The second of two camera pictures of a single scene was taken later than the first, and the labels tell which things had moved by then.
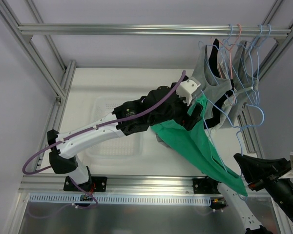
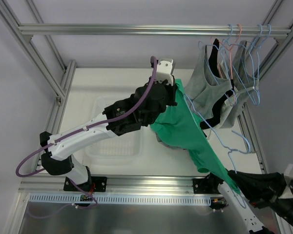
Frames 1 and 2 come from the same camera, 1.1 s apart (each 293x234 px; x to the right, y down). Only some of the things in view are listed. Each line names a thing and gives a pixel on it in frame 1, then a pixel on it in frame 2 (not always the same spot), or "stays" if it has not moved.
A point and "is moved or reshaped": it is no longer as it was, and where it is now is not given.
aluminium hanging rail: (151, 30) stays
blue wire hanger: (227, 44) to (228, 38)
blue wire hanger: (212, 142) is moved or reshaped
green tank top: (196, 146) is moved or reshaped
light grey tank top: (210, 92) stays
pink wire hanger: (230, 49) stays
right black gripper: (255, 184) to (266, 182)
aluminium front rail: (53, 184) stays
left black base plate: (95, 184) stays
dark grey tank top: (244, 82) stays
